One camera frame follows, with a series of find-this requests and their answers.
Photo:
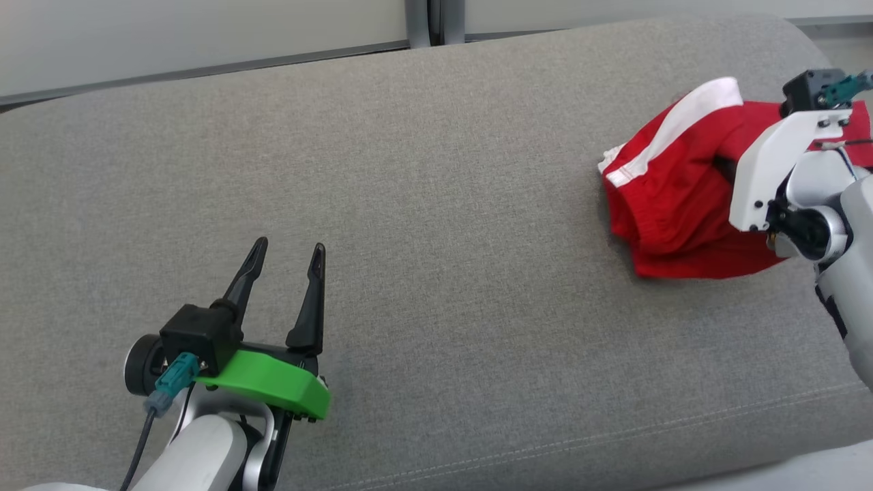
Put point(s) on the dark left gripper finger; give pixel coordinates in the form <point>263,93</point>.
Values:
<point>314,307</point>
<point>247,276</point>

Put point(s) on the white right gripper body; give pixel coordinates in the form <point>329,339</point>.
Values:
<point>757,177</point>

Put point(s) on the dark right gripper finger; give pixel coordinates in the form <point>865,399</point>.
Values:
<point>727,170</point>

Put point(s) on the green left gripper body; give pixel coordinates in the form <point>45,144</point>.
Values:
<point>273,382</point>

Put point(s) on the red shorts white stripe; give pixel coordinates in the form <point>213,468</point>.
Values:
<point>668,191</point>

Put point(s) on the grey fabric sofa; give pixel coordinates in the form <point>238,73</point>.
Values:
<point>409,204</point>

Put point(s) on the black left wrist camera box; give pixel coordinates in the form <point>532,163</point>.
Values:
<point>198,334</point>

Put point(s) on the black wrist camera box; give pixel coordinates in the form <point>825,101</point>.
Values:
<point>198,334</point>
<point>805,92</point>

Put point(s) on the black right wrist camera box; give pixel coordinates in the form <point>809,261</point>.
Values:
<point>805,92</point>

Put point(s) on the grey metal frame post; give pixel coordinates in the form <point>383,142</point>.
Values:
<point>417,24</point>
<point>453,20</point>

